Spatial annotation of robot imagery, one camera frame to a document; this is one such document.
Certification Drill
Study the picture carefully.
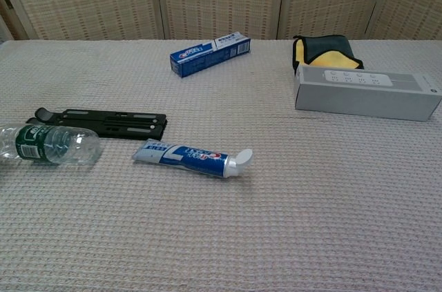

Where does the blue white toothpaste tube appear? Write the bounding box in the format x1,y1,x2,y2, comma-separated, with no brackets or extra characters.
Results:
131,138,254,179

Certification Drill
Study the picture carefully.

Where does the blue white toothpaste box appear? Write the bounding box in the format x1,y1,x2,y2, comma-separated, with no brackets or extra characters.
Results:
169,31,252,79

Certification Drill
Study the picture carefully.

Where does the beige woven tablecloth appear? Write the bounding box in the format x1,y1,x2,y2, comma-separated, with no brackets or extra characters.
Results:
0,39,442,292

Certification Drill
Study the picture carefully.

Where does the black folded laptop stand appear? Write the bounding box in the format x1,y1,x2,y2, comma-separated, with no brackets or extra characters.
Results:
26,107,169,141

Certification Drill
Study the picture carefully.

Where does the yellow grey folded cloth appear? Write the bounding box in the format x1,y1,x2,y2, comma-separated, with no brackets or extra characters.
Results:
291,34,365,75

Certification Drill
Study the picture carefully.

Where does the white power strip box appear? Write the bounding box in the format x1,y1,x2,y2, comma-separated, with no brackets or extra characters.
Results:
294,64,442,122

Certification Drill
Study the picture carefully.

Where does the clear green-label water bottle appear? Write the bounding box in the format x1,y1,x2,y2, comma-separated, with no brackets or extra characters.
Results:
0,123,102,168

